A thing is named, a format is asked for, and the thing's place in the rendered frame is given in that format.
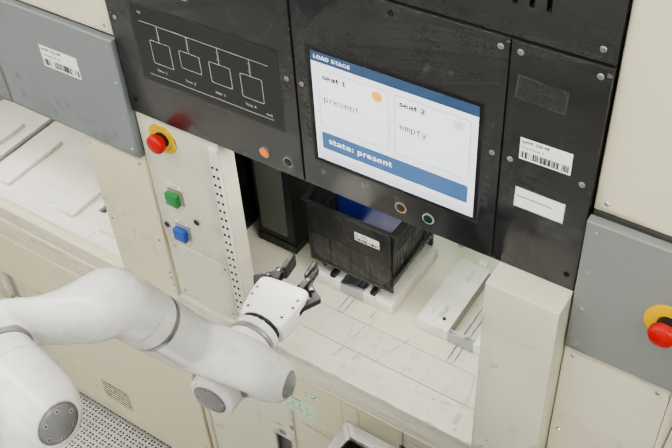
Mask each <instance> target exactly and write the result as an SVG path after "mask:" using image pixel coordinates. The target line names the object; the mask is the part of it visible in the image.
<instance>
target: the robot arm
mask: <svg viewBox="0 0 672 448"><path fill-rule="evenodd" d="M295 266H296V256H295V254H293V253H292V254H291V255H290V256H289V258H287V259H286V260H285V261H284V263H283V264H282V265H281V267H277V268H276V269H275V270H273V271H270V272H266V273H265V274H264V273H263V274H255V275H254V276H253V280H254V287H253V288H252V290H251V292H250V293H249V295H248V297H247V299H246V301H245V303H244V305H243V307H242V309H241V312H240V315H239V317H238V318H237V320H236V321H235V322H234V323H233V325H232V327H231V328H228V327H226V326H223V325H221V324H218V323H215V322H213V321H210V320H208V319H206V318H204V317H202V316H200V315H198V314H197V313H195V312H194V311H193V310H191V309H190V308H188V307H187V306H185V305H184V304H182V303H181V302H179V301H178V300H176V299H175V298H173V297H172V296H170V295H168V294H167V293H165V292H164V291H162V290H161V289H159V288H157V287H156V286H154V285H153V284H151V283H150V282H148V281H147V280H145V279H143V278H142V277H140V276H139V275H137V274H135V273H133V272H131V271H129V270H127V269H124V268H121V267H115V266H109V267H103V268H99V269H96V270H94V271H92V272H89V273H88V274H86V275H84V276H82V277H80V278H79V279H77V280H75V281H73V282H71V283H69V284H67V285H66V286H63V287H61V288H59V289H56V290H54V291H51V292H48V293H44V294H40V295H36V296H30V297H20V298H5V299H0V448H61V447H63V446H64V445H66V444H67V443H68V442H69V441H70V440H71V439H73V438H74V436H75V435H76V433H77V432H78V430H79V428H80V425H81V422H82V415H83V412H82V402H81V398H80V395H79V392H78V390H77V388H76V386H75V384H74V382H73V381H72V379H71V378H70V377H69V376H68V374H67V373H66V372H65V371H64V370H63V369H62V368H61V367H60V366H59V365H58V364H57V363H56V362H55V361H54V360H53V359H52V358H51V357H50V356H49V355H48V354H46V353H45V352H44V351H43V350H42V349H41V348H40V347H39V346H43V345H73V344H91V343H100V342H104V341H108V340H111V339H114V338H116V339H118V340H120V341H122V342H124V343H125V344H127V345H129V346H131V347H133V348H135V349H137V350H139V351H141V352H143V353H145V354H147V355H149V356H151V357H153V358H155V359H157V360H159V361H161V362H163V363H165V364H168V365H170V366H172V367H174V368H177V369H180V370H182V371H185V372H188V373H191V374H194V375H196V377H195V378H194V379H193V381H192V382H191V386H190V388H191V392H192V394H193V396H194V397H195V398H196V400H197V401H198V402H199V403H200V404H201V405H203V406H204V407H205V408H207V409H208V410H210V411H212V412H214V413H217V414H221V415H228V414H231V413H232V412H233V411H234V410H235V409H236V407H237V406H238V404H239V403H240V401H241V400H243V399H245V398H248V397H250V398H254V399H257V400H260V401H264V402H267V403H280V402H283V401H285V400H286V399H288V398H289V397H290V396H291V394H292V393H293V391H294V389H295V386H296V373H295V370H294V368H293V366H292V364H291V363H290V362H289V361H288V360H287V359H286V358H285V357H284V356H283V355H281V354H280V353H278V352H277V351H275V348H276V347H277V345H278V342H282V341H283V340H285V339H286V338H287V337H288V336H289V335H290V334H291V333H292V332H293V331H294V330H295V328H296V327H297V326H298V325H299V324H300V322H301V321H302V320H303V318H304V317H305V316H306V314H307V313H308V311H309V309H310V308H312V307H314V306H316V305H318V304H320V303H321V297H320V296H319V294H318V293H317V292H316V291H315V288H314V286H313V282H314V281H315V279H316V278H317V276H318V274H319V269H318V265H317V261H313V262H312V263H311V265H310V266H309V268H308V269H307V271H306V272H305V274H304V277H305V278H304V279H303V280H302V281H301V282H300V283H299V284H298V285H297V286H294V285H291V284H288V283H285V282H283V278H284V279H286V278H288V277H289V275H290V274H291V272H292V271H293V269H294V268H295ZM308 295H309V297H311V298H310V299H308V300H307V297H308Z"/></svg>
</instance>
